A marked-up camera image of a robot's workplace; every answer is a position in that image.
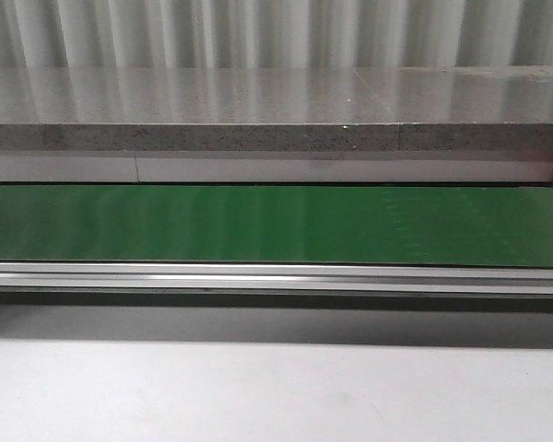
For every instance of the green conveyor belt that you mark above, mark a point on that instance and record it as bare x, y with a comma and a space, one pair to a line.
479, 226

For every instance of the grey granite counter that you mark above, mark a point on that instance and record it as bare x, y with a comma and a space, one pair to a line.
450, 125

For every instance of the white pleated curtain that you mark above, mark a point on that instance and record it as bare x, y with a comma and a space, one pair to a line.
288, 34

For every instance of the aluminium conveyor frame rail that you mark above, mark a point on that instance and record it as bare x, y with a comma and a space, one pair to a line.
264, 277

